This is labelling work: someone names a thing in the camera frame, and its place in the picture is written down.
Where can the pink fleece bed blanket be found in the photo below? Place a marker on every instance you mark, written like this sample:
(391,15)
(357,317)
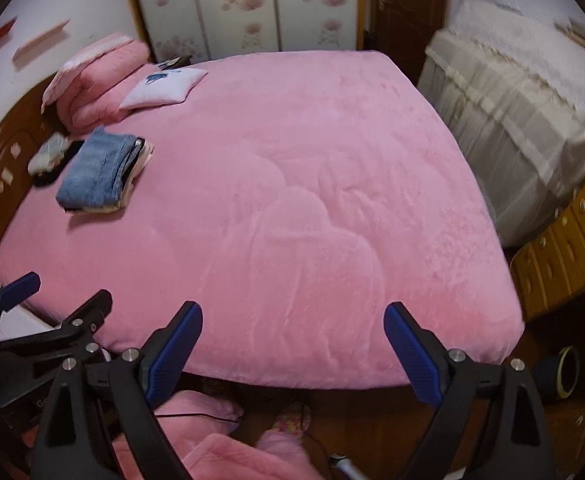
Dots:
(297,185)

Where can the folded pink quilt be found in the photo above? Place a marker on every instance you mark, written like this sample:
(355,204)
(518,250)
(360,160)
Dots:
(102,80)

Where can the grey white cloth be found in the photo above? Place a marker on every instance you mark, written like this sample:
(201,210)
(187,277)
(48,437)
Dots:
(47,155)

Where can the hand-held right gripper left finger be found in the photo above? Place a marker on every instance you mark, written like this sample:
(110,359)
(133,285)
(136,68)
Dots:
(172,355)

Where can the black cloth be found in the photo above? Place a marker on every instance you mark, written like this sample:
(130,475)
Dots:
(57,175)

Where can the stack of folded clothes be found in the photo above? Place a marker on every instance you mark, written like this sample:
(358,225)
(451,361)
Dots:
(145,156)

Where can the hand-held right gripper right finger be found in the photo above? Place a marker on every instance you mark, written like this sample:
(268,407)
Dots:
(415,355)

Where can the brown wooden headboard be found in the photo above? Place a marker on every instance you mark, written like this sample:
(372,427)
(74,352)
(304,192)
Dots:
(2,180)

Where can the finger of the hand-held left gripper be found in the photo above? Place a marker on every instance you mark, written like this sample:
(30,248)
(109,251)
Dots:
(20,290)
(85,317)

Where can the yellow wooden dresser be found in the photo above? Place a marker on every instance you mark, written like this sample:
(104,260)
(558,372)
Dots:
(562,255)

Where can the dark tape roll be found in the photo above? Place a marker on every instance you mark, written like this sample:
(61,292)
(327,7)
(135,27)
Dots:
(552,372)

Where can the white pillow with blue print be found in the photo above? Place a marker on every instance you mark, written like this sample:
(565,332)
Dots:
(167,87)

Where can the dark brown wooden door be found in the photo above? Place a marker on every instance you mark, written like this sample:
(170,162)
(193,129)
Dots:
(407,10)

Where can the floral slipper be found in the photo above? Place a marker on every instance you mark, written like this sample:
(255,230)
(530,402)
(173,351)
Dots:
(290,417)

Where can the blue denim jeans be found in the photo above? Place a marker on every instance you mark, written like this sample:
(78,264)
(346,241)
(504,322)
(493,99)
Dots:
(92,170)

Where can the pink fleece clothing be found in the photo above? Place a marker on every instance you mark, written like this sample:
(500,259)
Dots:
(222,455)

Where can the pink wall shelf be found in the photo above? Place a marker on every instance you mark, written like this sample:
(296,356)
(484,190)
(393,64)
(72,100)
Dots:
(40,42)

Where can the white lace covered bed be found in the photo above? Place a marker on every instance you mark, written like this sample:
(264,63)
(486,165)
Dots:
(512,110)

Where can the floral white wardrobe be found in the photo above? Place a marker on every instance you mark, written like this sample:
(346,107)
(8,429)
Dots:
(232,0)

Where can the brown wooden cabinet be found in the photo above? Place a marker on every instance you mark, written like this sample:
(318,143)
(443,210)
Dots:
(582,440)

